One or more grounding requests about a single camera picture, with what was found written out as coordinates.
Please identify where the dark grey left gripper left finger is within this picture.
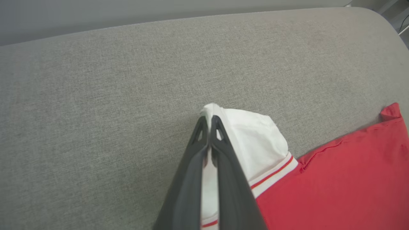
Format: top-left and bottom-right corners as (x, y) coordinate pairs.
(153, 116), (210, 230)

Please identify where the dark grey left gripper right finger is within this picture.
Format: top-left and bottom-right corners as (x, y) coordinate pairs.
(209, 115), (268, 230)

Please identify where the red and white jersey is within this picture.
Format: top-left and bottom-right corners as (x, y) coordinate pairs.
(200, 102), (409, 230)

